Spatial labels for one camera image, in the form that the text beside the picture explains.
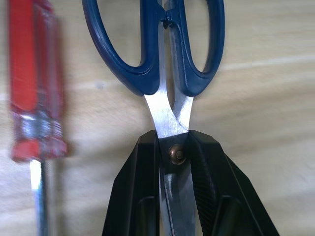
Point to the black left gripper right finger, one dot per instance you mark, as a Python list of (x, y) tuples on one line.
[(221, 186)]

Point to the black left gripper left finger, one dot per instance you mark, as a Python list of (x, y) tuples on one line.
[(134, 186)]

